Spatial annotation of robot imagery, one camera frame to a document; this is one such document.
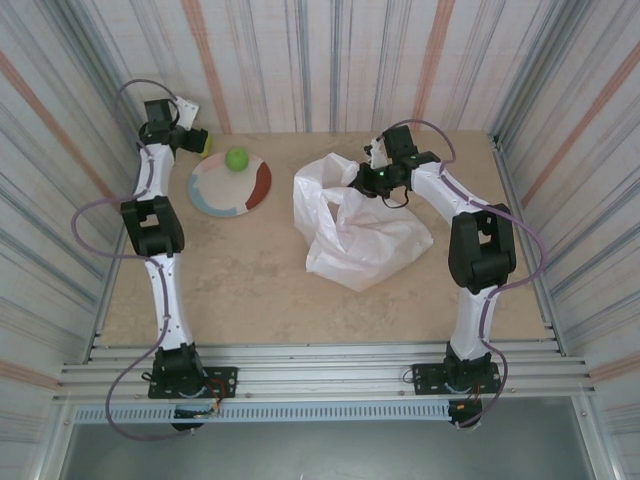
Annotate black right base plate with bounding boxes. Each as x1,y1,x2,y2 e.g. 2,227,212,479
409,363,503,397

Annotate large bright green fruit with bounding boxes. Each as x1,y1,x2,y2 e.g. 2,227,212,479
224,147,251,173

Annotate white plastic bag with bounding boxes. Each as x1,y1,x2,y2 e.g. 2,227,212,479
292,152,435,292

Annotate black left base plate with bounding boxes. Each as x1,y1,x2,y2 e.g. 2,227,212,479
147,366,239,400

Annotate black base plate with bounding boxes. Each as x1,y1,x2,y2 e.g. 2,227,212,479
409,363,503,397
147,366,239,400

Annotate aluminium rail frame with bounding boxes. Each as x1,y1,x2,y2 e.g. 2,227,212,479
52,341,599,407

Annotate aluminium side post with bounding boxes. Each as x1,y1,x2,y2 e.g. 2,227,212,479
492,133,569,354
87,139,154,361

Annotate red orange wires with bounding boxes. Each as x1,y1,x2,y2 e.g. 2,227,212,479
207,377,226,414
462,382,486,409

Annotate grey metal panel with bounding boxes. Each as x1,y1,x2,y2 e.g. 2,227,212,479
49,397,601,480

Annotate round multicolour plate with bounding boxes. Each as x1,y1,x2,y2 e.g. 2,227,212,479
187,152,273,218

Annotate slotted grey cable duct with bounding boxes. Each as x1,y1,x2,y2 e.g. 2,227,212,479
73,402,451,426

